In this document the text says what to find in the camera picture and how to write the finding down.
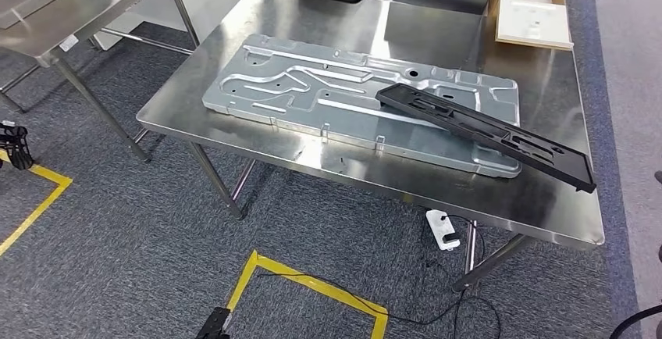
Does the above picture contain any black floor cable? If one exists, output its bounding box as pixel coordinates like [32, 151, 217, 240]
[255, 215, 503, 339]

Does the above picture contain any yellow floor tape square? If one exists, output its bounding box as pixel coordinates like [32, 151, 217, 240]
[226, 250, 389, 339]

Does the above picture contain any white power strip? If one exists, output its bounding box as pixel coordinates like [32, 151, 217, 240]
[425, 209, 461, 252]

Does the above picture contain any black bracket at robot's left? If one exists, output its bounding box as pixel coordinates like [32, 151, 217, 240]
[195, 306, 232, 339]

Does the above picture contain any pale wooden board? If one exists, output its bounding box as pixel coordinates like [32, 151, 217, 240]
[494, 0, 574, 52]

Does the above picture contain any stainless steel workbench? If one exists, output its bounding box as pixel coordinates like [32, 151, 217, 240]
[136, 0, 606, 294]

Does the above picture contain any black device with straps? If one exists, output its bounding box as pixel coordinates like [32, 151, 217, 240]
[0, 120, 35, 171]

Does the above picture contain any long black plastic part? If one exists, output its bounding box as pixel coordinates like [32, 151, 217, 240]
[375, 83, 597, 194]

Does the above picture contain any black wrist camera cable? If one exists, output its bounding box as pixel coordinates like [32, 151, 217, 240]
[609, 304, 662, 339]

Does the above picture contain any small steel side table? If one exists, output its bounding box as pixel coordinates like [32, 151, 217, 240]
[0, 0, 201, 164]

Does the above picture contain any machined aluminium fixture plate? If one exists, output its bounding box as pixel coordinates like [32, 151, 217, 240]
[201, 34, 522, 179]

